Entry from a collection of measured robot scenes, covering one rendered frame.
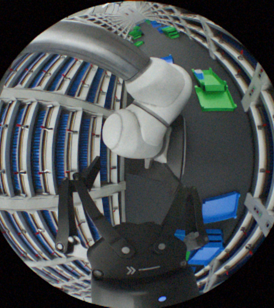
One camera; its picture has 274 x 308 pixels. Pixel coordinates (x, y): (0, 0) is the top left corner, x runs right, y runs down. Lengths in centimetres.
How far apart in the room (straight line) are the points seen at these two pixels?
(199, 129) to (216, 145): 17
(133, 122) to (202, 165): 57
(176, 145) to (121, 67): 36
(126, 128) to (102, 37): 23
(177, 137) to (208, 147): 33
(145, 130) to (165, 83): 13
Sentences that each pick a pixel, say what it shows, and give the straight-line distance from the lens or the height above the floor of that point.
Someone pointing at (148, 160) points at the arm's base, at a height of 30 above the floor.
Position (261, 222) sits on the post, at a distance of 72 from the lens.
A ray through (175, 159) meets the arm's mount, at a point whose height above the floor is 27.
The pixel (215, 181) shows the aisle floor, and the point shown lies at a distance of 72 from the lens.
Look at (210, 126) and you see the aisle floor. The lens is 73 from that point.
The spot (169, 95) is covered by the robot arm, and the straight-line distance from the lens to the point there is 25.
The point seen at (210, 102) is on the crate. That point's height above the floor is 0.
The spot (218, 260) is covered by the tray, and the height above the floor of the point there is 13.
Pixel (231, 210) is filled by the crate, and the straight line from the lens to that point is 89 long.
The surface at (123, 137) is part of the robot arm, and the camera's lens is 23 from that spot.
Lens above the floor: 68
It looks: 53 degrees down
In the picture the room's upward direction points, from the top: 88 degrees counter-clockwise
